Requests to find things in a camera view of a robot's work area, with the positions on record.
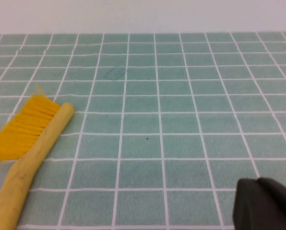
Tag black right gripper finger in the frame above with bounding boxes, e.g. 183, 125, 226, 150
232, 176, 286, 230

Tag yellow hand brush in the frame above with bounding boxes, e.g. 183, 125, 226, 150
0, 83, 75, 230

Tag green checked tablecloth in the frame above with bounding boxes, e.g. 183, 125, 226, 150
0, 32, 286, 230

